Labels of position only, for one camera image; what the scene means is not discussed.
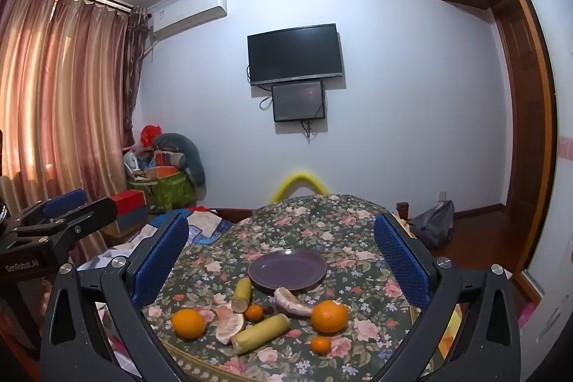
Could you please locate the pomelo wedge with yellow peel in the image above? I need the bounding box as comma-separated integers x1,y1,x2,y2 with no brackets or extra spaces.
215,304,246,346

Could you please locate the small black wall monitor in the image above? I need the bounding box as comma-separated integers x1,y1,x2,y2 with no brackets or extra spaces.
271,81,326,123

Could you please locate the large orange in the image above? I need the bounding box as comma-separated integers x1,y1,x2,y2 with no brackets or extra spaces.
171,309,207,340
311,300,349,335

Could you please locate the floral green tablecloth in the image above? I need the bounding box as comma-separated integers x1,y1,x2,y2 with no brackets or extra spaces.
142,194,448,382

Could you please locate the red and blue box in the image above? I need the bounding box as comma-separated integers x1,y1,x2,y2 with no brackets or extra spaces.
110,189,148,235

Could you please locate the red plastic bag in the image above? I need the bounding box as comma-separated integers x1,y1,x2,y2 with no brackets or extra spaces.
140,125,162,145

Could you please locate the grey backpack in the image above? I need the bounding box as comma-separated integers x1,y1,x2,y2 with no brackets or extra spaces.
408,200,455,249

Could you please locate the orange box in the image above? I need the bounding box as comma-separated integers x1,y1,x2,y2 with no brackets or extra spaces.
148,165,180,180

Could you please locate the peeled pomelo segment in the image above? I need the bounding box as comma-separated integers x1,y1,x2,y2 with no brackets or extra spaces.
274,287,314,318

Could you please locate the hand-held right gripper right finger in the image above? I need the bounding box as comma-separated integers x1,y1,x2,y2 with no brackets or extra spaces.
374,212,522,382

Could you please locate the wooden door frame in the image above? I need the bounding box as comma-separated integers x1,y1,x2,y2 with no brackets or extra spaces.
486,0,560,306

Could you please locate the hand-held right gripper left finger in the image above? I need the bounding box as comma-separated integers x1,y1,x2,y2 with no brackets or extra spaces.
39,213,191,382

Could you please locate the blue and white cloth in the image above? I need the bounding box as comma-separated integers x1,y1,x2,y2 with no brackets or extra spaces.
148,207,234,248

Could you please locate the short sugarcane piece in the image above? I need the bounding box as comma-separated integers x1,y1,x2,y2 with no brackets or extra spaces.
231,277,254,313

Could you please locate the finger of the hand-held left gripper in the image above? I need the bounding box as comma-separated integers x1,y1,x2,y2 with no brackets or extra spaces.
27,198,119,248
13,189,88,231

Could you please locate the pink striped curtain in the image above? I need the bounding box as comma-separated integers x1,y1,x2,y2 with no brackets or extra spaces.
0,0,150,262

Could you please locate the black wall television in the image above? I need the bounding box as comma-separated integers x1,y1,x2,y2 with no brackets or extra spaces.
247,23,345,86

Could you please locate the white air conditioner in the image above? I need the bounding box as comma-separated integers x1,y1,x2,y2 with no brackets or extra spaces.
149,0,228,42

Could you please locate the long sugarcane piece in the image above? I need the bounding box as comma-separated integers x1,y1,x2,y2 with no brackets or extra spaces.
230,313,292,354

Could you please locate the dark purple plate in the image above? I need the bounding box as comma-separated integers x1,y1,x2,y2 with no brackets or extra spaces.
248,249,328,293

